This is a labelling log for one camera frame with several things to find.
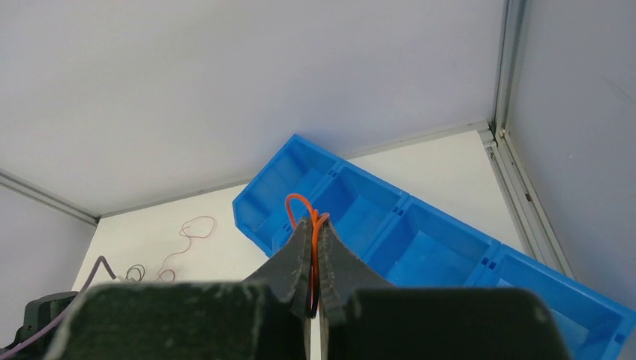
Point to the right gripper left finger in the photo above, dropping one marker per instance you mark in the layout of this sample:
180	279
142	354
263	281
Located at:
287	274

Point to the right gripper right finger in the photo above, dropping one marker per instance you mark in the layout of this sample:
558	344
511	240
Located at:
341	273

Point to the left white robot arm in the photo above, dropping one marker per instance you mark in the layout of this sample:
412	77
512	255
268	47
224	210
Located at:
41	312

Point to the blue compartment bin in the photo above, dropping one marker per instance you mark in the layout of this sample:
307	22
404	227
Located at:
413	244

